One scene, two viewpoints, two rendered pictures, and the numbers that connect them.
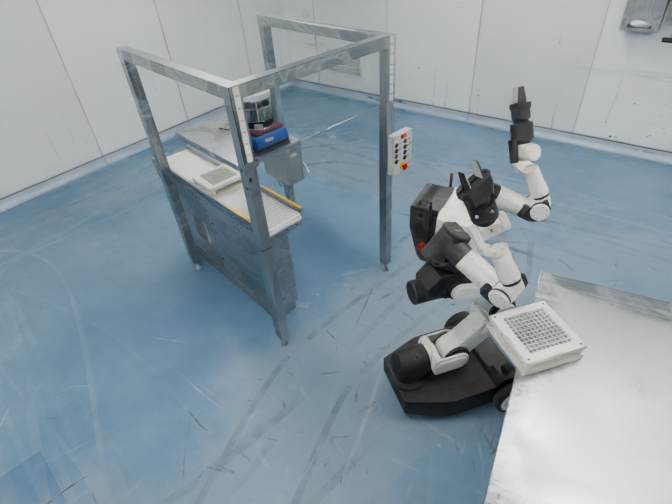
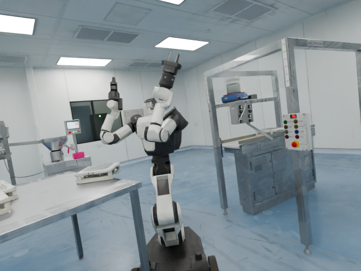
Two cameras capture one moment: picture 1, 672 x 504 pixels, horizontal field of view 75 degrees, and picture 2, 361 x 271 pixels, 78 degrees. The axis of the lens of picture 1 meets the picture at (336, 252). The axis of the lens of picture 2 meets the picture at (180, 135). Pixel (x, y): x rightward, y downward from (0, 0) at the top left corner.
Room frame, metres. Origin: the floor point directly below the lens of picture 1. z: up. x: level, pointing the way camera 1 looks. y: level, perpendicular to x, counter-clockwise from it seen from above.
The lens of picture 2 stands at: (2.01, -2.16, 1.16)
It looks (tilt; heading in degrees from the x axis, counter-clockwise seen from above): 4 degrees down; 102
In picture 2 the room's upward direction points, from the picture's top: 8 degrees counter-clockwise
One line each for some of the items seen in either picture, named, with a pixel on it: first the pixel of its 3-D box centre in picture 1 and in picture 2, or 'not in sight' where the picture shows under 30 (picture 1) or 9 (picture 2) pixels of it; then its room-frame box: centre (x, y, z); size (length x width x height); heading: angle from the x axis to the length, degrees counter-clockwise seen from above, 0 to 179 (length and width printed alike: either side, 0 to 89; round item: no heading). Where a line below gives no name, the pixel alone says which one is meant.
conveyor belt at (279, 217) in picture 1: (219, 187); (272, 136); (2.52, 0.72, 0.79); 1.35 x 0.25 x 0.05; 41
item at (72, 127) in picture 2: not in sight; (74, 138); (-0.54, 1.20, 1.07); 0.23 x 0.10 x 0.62; 49
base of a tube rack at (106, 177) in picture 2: (533, 340); (100, 175); (1.07, -0.72, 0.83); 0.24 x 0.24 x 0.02; 13
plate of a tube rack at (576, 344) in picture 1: (535, 331); (99, 169); (1.07, -0.72, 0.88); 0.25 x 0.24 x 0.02; 103
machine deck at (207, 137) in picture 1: (236, 139); (244, 102); (2.22, 0.48, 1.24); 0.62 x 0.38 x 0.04; 41
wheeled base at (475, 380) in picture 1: (446, 360); (173, 245); (1.48, -0.56, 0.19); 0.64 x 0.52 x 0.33; 104
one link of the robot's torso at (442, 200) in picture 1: (450, 227); (160, 132); (1.49, -0.49, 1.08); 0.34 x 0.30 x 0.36; 148
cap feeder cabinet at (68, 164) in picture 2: not in sight; (70, 182); (-0.58, 0.94, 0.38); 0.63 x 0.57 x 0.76; 49
